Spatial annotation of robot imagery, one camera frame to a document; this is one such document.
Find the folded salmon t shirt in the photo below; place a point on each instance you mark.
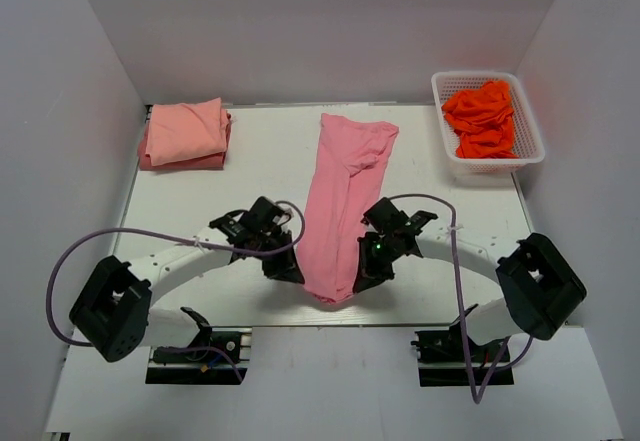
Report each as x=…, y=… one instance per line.
x=185, y=136

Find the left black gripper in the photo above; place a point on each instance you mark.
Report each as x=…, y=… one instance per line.
x=276, y=261

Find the white plastic basket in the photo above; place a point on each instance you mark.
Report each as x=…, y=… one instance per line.
x=528, y=145

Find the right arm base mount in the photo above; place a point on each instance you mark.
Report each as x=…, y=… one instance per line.
x=441, y=361

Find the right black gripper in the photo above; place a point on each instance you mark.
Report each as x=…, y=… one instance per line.
x=373, y=265

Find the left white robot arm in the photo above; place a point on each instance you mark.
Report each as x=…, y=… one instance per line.
x=117, y=311

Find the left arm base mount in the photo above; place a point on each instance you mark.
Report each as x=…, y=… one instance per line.
x=212, y=357

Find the orange t shirt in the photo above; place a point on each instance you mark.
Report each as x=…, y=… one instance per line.
x=483, y=120

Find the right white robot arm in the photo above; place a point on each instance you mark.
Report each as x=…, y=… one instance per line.
x=539, y=288

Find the pink t shirt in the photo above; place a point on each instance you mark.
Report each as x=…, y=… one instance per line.
x=351, y=162

